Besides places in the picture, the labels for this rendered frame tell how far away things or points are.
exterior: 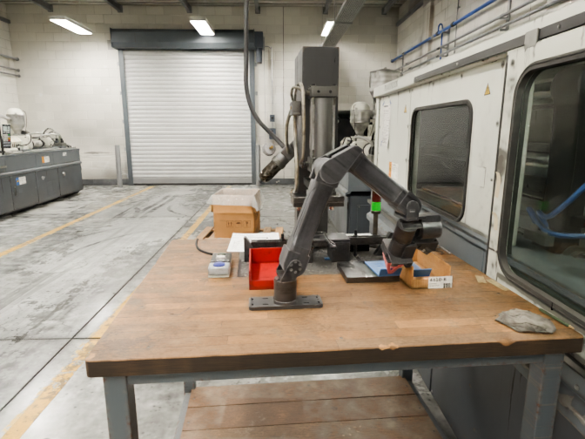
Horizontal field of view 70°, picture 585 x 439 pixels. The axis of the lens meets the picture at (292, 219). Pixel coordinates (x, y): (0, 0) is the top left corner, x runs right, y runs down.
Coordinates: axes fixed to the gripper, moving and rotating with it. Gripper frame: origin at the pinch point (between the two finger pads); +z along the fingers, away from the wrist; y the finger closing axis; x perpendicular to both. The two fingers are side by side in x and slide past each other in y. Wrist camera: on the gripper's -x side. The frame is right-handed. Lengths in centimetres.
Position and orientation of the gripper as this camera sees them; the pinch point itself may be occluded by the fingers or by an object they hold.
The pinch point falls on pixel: (390, 270)
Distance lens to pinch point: 134.3
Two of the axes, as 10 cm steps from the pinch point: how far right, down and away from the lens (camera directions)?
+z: -0.9, 7.4, 6.7
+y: -1.3, -6.7, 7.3
